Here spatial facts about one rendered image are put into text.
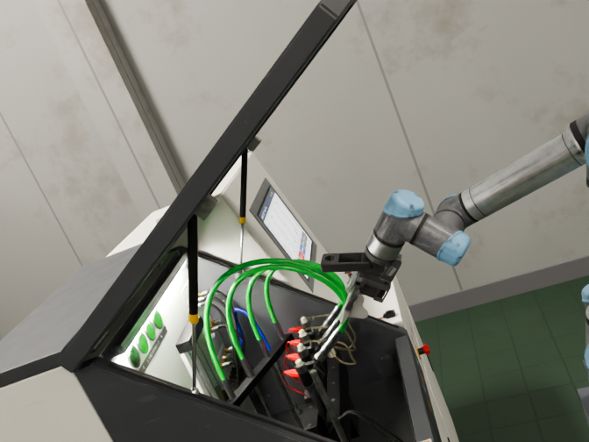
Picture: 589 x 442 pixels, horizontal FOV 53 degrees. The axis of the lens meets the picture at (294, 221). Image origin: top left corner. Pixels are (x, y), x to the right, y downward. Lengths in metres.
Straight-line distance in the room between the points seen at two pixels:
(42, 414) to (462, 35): 2.86
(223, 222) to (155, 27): 2.19
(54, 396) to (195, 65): 2.72
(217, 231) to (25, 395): 0.75
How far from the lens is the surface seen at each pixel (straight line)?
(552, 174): 1.32
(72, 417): 1.31
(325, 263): 1.37
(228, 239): 1.80
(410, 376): 1.67
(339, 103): 3.56
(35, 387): 1.30
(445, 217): 1.32
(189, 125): 3.80
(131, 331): 1.34
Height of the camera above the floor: 1.83
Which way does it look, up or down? 14 degrees down
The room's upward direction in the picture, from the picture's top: 23 degrees counter-clockwise
